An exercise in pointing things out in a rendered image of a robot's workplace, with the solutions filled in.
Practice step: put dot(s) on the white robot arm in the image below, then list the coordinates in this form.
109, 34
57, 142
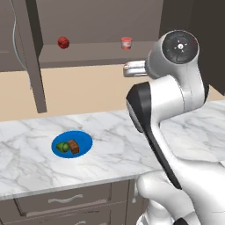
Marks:
175, 96

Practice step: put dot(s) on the red round fruit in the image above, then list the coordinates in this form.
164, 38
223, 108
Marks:
63, 42

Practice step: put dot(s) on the green avocado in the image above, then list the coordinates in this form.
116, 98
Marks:
62, 147

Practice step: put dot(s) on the brown bread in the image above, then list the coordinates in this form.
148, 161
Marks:
74, 146

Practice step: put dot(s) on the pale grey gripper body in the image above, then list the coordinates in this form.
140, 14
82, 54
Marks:
134, 69

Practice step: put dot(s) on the blue plate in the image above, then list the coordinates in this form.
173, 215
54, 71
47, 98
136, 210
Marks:
83, 140

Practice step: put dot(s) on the brown base cabinet door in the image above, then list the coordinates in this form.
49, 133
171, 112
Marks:
120, 202

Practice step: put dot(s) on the brown closed cabinet door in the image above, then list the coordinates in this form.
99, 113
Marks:
5, 32

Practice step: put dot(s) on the brown drawer front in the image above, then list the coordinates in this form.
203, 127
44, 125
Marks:
55, 220
35, 196

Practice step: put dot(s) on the dark tall cabinet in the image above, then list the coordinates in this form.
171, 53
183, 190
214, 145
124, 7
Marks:
211, 32

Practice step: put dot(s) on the red jam jar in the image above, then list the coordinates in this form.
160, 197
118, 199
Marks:
126, 43

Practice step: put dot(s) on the brown wall cabinet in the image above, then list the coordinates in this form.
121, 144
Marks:
96, 20

